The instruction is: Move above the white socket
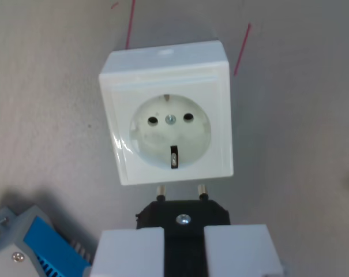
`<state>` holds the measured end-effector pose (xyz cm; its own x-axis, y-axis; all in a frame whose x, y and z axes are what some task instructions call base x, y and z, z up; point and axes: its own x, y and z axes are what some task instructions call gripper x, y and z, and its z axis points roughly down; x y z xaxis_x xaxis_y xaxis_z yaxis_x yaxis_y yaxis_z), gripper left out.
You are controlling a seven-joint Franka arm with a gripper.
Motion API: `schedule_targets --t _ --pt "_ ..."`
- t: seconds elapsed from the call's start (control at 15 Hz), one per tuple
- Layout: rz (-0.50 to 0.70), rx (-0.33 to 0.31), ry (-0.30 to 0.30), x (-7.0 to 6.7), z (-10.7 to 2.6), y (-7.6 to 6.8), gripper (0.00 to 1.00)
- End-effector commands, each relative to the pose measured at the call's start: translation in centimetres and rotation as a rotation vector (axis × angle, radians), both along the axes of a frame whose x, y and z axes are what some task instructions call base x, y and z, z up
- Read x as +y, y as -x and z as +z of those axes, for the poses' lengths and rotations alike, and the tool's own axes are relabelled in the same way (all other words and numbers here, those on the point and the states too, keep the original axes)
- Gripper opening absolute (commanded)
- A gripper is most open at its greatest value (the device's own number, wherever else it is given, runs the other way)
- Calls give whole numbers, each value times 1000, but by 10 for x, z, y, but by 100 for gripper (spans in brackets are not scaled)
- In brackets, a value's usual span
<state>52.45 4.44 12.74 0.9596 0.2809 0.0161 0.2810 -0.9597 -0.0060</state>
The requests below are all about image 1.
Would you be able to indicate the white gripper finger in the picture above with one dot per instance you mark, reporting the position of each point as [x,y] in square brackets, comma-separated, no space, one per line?
[131,254]
[240,251]

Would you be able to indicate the black two-pin power plug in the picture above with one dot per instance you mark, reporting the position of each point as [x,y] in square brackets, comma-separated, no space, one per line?
[184,236]

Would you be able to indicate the blue ribbed wedge part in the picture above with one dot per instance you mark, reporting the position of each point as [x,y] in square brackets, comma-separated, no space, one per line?
[53,245]

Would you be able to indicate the silver housing screw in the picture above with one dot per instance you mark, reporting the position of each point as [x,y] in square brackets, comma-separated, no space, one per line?
[17,256]

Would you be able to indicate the grey plastic housing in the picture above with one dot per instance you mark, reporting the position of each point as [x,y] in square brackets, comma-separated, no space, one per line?
[7,245]

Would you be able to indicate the white wall socket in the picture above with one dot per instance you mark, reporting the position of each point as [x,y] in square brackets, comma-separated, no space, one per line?
[168,86]

